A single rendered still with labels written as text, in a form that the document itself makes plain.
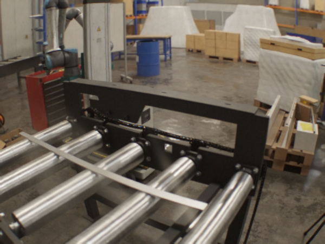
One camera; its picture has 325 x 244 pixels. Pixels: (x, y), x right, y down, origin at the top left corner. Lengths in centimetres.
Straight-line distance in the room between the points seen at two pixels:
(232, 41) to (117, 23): 453
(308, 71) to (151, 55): 408
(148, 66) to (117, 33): 127
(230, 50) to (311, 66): 562
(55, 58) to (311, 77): 356
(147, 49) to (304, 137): 487
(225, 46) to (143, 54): 360
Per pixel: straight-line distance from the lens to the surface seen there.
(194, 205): 99
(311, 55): 425
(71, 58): 259
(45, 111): 346
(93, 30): 263
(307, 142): 290
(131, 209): 99
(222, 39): 952
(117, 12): 627
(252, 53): 943
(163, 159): 146
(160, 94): 133
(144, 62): 684
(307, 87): 432
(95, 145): 157
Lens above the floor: 155
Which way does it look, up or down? 21 degrees down
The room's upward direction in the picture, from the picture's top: 1 degrees counter-clockwise
